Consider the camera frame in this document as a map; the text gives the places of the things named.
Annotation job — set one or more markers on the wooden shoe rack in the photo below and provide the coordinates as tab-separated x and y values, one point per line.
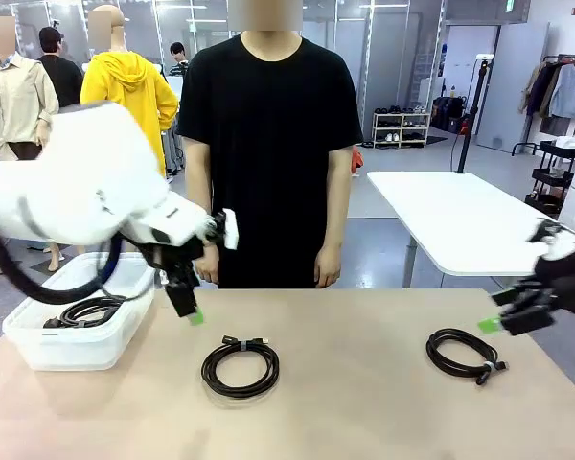
402	129

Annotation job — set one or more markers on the person's right forearm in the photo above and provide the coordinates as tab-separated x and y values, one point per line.
199	201

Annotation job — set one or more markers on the black trolley cart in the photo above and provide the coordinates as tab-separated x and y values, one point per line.
553	177

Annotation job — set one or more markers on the mannequin in beige shirt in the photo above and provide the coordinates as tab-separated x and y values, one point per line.
19	96

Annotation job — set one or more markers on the person's right hand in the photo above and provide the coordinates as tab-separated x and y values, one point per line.
210	268

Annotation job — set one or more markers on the orange bag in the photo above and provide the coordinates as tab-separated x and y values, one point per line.
358	160

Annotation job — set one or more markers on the black camera stand white head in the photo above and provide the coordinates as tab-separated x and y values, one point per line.
484	57

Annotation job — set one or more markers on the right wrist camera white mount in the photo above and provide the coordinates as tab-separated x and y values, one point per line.
563	245

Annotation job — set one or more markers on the large white side table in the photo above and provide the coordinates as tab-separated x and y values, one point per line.
460	215

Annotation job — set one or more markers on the pile of black bags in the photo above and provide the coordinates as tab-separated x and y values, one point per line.
445	112

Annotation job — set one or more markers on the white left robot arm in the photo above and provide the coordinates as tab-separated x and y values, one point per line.
76	167

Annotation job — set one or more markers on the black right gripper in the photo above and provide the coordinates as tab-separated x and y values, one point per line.
570	282

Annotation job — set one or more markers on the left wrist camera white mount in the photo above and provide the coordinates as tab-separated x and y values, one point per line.
230	230

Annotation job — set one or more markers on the clothes rack with garments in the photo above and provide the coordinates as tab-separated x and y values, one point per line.
568	91

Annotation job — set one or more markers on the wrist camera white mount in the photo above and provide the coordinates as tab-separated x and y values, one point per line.
230	230
563	245

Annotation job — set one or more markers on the person in black t-shirt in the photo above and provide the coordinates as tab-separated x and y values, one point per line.
268	144

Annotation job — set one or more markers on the person's left forearm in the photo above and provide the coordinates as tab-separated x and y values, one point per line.
333	215

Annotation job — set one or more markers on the background man in black shirt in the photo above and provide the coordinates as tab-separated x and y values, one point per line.
60	81

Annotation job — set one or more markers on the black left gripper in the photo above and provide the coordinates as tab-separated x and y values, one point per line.
175	263

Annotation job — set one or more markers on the clear plastic storage bin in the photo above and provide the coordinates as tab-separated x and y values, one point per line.
52	354

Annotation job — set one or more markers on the person's left hand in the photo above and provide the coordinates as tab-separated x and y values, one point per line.
328	268

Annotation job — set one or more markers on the background man in striped shirt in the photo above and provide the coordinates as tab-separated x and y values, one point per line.
178	50

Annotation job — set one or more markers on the mannequin in yellow hoodie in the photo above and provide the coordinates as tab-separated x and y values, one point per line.
124	96

